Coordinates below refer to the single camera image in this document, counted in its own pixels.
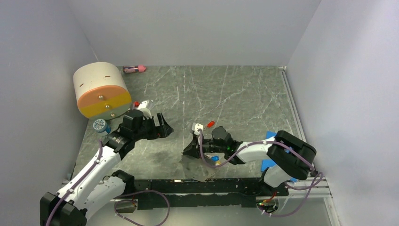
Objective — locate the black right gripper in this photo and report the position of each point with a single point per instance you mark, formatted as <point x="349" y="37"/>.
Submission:
<point x="193" y="149"/>

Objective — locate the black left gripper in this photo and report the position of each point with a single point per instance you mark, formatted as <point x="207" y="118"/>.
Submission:
<point x="165" y="130"/>

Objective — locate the red key tag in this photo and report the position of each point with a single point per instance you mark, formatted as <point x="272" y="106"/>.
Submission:
<point x="211" y="124"/>

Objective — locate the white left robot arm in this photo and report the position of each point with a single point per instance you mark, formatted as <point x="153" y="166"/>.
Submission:
<point x="76" y="202"/>

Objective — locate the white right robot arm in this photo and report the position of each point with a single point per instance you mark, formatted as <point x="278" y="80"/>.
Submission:
<point x="241" y="152"/>

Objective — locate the small blue white jar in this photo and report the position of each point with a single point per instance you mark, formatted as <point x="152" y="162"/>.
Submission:
<point x="101" y="127"/>

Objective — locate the pink capped small bottle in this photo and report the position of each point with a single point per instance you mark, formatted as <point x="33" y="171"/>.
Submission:
<point x="134" y="69"/>

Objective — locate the white round drawer cabinet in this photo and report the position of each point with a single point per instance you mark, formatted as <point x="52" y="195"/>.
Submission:
<point x="100" y="91"/>

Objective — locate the blue foam pad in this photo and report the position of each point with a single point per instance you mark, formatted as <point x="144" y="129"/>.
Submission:
<point x="281" y="156"/>

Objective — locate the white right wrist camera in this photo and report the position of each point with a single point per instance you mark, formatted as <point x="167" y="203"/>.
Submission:
<point x="196" y="127"/>

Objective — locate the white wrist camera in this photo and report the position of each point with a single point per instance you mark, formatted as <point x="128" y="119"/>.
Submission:
<point x="145" y="107"/>
<point x="196" y="127"/>

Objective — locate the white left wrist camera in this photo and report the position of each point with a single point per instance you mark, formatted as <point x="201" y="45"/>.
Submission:
<point x="145" y="107"/>

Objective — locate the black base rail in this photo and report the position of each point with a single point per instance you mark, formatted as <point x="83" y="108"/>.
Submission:
<point x="162" y="193"/>

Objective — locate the aluminium frame rail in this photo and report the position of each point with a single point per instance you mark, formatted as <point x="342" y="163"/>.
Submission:
<point x="312" y="188"/>

